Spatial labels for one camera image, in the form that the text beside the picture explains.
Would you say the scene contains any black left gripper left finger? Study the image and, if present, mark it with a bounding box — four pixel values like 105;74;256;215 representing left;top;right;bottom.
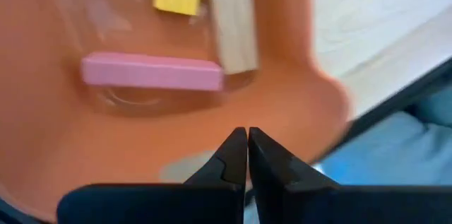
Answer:
56;126;249;224

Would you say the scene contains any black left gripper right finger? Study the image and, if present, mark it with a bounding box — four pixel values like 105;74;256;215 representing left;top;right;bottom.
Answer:
248;126;452;224

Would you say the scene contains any pink long block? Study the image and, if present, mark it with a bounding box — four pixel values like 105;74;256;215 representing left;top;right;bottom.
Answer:
81;52;225;93

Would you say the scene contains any cream long wooden block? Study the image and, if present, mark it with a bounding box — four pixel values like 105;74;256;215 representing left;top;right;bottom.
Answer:
206;0;259;76

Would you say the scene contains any orange plastic bin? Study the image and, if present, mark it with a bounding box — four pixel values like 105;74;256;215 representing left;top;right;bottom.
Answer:
0;0;354;223

